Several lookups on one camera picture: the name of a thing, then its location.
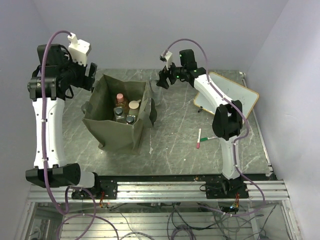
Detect pink marker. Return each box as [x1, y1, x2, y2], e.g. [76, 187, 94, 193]
[196, 128, 202, 149]

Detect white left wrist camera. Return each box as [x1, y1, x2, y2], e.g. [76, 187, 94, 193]
[67, 32, 92, 67]

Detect loose cables under table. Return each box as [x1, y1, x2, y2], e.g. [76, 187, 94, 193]
[53, 187, 276, 240]

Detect clear bottle with black label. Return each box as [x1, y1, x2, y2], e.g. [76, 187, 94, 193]
[113, 106, 126, 124]

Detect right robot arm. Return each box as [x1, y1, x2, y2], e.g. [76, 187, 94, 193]
[156, 49, 243, 180]

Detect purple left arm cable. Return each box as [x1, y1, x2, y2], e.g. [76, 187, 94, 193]
[40, 30, 73, 216]

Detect olive canvas bag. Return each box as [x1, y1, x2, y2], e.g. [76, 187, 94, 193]
[81, 74, 158, 155]

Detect small clear bottle grey cap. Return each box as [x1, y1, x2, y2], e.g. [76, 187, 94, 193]
[125, 114, 137, 125]

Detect green marker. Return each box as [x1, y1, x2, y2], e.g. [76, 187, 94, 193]
[200, 136, 217, 142]

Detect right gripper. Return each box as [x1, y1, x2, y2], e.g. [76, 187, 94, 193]
[156, 59, 186, 90]

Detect aluminium rail frame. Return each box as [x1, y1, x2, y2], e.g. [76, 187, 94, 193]
[24, 179, 288, 204]

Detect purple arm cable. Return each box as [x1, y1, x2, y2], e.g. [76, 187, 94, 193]
[162, 38, 266, 218]
[40, 30, 73, 216]

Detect orange bottle pink cap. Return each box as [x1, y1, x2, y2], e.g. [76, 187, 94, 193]
[115, 93, 129, 108]

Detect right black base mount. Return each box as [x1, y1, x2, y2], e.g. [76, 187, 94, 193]
[199, 178, 249, 199]

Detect green bottle beige cap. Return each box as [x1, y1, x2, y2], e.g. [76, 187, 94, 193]
[128, 99, 141, 117]

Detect small whiteboard yellow frame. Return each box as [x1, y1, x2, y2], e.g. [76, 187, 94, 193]
[193, 72, 259, 118]

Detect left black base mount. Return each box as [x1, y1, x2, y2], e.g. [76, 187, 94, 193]
[71, 174, 118, 200]

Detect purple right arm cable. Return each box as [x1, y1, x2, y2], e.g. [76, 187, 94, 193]
[162, 38, 266, 218]

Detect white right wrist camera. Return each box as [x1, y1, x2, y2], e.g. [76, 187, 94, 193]
[159, 50, 173, 70]

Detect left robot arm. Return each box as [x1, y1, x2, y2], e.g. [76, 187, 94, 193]
[25, 41, 102, 199]

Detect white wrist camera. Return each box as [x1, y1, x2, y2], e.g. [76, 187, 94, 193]
[159, 50, 173, 70]
[67, 32, 92, 67]

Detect clear tube with dark label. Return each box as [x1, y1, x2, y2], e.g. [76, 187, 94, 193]
[150, 79, 163, 102]

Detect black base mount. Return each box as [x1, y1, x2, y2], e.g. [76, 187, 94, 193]
[199, 178, 249, 199]
[71, 174, 118, 200]

